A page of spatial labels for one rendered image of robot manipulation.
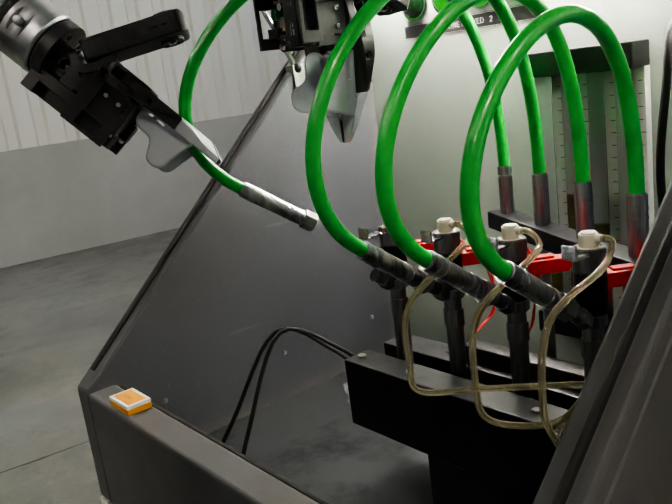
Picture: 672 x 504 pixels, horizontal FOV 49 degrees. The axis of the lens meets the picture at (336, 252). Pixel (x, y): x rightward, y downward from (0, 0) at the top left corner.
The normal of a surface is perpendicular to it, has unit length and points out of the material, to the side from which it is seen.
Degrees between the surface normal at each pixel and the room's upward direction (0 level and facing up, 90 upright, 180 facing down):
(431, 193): 90
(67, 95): 77
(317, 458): 0
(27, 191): 90
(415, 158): 90
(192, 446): 0
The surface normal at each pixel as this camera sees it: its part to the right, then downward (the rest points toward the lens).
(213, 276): 0.63, 0.10
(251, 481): -0.13, -0.96
